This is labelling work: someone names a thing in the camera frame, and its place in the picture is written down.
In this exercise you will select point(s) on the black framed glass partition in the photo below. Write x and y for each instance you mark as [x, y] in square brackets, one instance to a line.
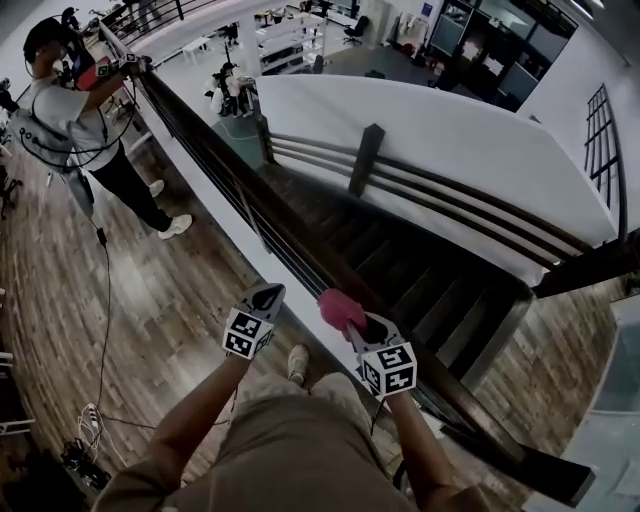
[500, 50]

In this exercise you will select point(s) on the black hip-mounted device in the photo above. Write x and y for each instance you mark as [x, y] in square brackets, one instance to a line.
[399, 477]

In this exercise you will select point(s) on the dark wooden stair banister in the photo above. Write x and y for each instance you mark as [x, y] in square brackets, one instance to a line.
[367, 155]

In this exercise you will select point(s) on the dark wooden staircase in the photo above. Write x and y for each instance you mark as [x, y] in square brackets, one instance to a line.
[425, 280]

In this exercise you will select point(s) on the person's right forearm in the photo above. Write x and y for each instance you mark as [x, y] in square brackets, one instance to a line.
[420, 445]

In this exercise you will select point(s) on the person's left forearm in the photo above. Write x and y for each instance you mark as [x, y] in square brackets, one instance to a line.
[200, 415]

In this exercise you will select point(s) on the red cloth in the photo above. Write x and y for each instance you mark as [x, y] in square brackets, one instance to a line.
[340, 310]

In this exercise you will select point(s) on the white power strip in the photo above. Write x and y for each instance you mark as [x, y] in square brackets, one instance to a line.
[91, 417]

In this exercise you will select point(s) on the black office chair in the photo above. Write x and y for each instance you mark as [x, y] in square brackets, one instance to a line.
[7, 192]
[359, 27]

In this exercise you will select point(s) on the white cabinet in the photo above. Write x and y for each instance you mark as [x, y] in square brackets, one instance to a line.
[375, 20]

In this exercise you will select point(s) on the black metal wall fence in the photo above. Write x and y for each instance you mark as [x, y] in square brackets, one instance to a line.
[623, 200]

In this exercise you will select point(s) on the curved black metal balcony fence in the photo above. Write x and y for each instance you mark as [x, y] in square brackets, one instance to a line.
[179, 7]

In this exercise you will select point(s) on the dark wooden railing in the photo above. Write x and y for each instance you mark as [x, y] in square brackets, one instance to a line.
[225, 171]

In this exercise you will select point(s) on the white shelving rack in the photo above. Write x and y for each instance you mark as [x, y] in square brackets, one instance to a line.
[290, 45]

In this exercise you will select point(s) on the person's left shoe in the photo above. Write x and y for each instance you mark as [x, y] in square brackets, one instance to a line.
[298, 360]

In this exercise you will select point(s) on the person's olive shirt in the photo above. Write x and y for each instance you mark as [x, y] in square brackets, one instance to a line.
[300, 465]

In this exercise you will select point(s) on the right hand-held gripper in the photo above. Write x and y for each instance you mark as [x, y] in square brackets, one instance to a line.
[390, 370]

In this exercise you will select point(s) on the white metal rack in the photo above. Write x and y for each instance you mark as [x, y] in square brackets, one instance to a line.
[10, 425]

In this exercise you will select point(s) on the person's beige trousers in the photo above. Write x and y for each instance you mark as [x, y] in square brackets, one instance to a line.
[330, 387]

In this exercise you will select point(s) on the blue wall poster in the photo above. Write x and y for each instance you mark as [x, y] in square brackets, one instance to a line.
[427, 10]

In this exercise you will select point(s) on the white coats on rack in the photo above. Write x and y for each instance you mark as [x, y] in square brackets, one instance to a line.
[407, 25]

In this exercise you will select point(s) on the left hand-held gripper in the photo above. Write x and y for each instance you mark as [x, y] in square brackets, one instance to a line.
[247, 335]

